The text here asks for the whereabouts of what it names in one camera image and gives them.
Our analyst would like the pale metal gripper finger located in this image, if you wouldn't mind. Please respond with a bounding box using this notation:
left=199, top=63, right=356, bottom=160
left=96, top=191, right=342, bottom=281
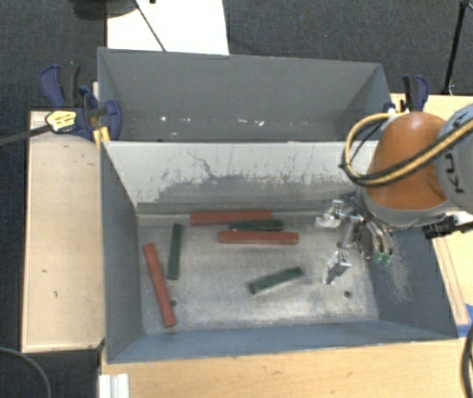
left=322, top=250, right=353, bottom=286
left=314, top=200, right=344, bottom=229

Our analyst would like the dark green flat block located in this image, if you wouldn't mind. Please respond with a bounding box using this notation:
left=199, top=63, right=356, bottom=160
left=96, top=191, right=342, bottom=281
left=228, top=218, right=285, bottom=232
left=166, top=222, right=185, bottom=282
left=247, top=265, right=305, bottom=296

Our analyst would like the red-brown flat block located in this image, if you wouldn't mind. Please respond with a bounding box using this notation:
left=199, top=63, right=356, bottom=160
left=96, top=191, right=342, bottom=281
left=189, top=209, right=273, bottom=227
left=217, top=230, right=300, bottom=247
left=142, top=242, right=178, bottom=328

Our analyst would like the grey metal bin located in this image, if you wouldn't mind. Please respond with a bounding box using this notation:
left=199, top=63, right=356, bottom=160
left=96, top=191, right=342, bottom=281
left=96, top=46, right=460, bottom=365

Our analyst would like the pale wood flat board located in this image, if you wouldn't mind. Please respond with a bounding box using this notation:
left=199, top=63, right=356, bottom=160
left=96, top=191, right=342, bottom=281
left=20, top=109, right=107, bottom=354

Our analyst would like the black cylinder on white bracket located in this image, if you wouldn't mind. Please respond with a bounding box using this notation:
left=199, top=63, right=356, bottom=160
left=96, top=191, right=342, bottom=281
left=422, top=211, right=473, bottom=240

